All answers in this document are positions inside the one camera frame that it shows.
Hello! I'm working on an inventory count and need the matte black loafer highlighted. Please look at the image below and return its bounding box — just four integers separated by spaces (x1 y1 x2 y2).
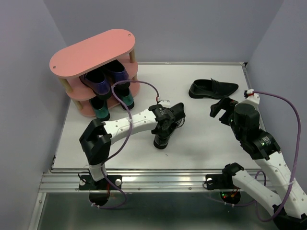
189 79 239 100

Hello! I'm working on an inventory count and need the glossy black loafer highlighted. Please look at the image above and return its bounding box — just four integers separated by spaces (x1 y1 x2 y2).
152 103 186 150

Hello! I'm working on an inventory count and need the green loafer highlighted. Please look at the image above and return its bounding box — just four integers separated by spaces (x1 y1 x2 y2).
89 96 110 121
114 86 135 110

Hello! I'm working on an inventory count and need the purple loafer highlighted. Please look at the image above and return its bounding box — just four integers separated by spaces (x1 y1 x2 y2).
79 69 111 100
102 60 129 83

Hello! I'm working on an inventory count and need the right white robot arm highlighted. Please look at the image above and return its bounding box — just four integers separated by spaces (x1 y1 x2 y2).
207 94 307 224

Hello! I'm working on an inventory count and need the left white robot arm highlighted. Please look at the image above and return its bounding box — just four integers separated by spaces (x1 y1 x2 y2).
79 103 186 189

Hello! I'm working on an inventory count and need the pink three-tier shoe shelf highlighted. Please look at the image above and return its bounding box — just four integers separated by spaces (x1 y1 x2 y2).
49 29 138 117

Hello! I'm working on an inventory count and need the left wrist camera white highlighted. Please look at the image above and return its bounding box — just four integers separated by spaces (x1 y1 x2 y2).
158 100 171 108

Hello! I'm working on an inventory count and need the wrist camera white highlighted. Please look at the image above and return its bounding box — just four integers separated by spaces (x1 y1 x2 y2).
158 100 171 108
243 89 260 107

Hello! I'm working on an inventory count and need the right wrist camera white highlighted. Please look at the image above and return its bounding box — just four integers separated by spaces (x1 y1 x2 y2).
243 89 260 107

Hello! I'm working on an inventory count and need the aluminium front rail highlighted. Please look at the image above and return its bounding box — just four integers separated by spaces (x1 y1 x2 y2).
39 169 276 192

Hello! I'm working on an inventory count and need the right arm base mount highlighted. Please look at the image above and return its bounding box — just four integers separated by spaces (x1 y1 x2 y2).
203 163 244 191

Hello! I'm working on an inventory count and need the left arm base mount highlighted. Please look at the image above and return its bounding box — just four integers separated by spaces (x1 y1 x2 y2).
78 173 122 191

